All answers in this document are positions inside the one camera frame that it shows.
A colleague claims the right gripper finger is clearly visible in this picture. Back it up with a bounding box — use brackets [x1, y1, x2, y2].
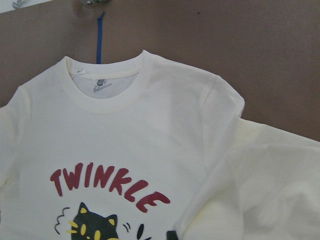
[166, 225, 177, 240]

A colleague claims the cream long-sleeve cat shirt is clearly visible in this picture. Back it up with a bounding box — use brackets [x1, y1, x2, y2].
[0, 51, 320, 240]

